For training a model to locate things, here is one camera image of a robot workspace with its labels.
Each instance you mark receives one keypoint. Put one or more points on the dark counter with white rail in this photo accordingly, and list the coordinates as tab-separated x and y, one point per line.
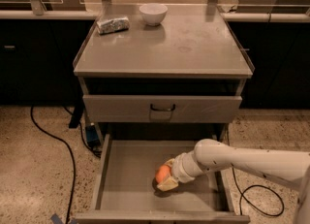
38	57

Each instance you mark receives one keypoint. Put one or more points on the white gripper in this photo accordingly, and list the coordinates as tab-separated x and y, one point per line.
179	170

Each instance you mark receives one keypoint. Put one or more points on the white ceramic bowl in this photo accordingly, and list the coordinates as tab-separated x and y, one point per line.
153	13

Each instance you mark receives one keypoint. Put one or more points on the grey drawer cabinet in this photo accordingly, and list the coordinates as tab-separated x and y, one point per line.
192	52

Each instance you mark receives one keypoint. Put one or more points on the orange fruit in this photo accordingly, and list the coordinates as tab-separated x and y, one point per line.
162	173

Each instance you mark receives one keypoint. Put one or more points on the blue power box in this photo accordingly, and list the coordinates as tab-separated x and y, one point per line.
91	135

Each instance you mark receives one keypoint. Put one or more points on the open middle grey drawer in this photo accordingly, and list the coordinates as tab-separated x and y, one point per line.
124	191

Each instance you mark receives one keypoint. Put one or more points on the black drawer handle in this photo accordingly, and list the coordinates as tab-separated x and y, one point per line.
170	109

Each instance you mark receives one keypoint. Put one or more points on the blue tape on floor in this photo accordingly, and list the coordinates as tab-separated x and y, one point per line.
56	220

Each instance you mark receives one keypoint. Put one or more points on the closed upper grey drawer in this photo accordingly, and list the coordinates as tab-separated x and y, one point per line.
136	108

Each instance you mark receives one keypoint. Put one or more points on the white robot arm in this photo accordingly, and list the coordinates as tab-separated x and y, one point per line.
287	168

